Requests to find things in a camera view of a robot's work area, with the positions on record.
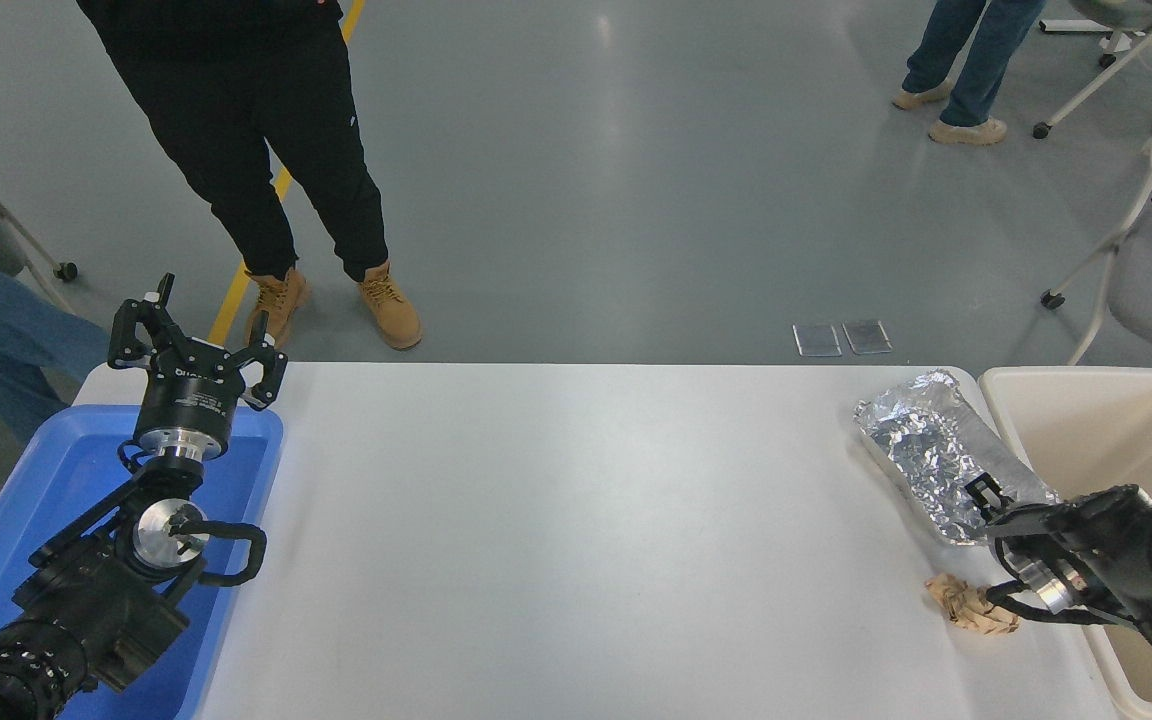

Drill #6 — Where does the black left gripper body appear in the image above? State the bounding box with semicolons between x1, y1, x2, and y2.
133;338;250;434

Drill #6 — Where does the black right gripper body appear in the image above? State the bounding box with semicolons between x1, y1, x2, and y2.
986;504;1079;569

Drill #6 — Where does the silver foil plate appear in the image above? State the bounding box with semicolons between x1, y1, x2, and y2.
854;368;1062;546

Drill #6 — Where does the large pale dustbin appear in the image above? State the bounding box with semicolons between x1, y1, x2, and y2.
978;366;1152;720

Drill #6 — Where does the metal floor plate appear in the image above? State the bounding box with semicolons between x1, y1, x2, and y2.
842;319;893;355
793;322;843;357

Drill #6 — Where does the crumpled tan paper ball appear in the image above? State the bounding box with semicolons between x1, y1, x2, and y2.
924;573;1022;638

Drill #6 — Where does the seated person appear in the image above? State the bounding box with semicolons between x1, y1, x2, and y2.
0;95;117;441

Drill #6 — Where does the seated person's wheeled chair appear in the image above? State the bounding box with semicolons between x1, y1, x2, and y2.
0;180;79;303

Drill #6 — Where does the blue plastic tray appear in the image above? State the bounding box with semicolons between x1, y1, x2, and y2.
0;403;285;720

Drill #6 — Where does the standing person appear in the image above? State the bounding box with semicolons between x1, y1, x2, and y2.
76;0;424;351

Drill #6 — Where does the distant walking person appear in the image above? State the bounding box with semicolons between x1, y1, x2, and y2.
891;0;1049;147

